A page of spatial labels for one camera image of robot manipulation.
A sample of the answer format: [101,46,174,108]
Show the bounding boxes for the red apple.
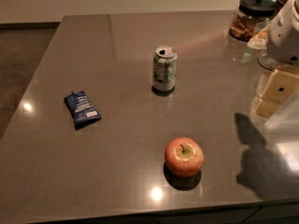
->
[164,137,204,178]

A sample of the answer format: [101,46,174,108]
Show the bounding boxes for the blue snack bag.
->
[64,91,102,126]

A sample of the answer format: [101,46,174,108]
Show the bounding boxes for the white green 7up can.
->
[152,46,178,92]

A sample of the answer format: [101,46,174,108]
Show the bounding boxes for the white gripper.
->
[253,0,299,118]

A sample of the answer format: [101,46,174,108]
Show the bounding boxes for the white snack packet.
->
[248,25,269,49]

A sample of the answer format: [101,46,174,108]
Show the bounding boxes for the glass jar with black lid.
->
[229,0,276,42]

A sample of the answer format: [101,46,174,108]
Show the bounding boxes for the clear glass container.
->
[258,49,278,70]

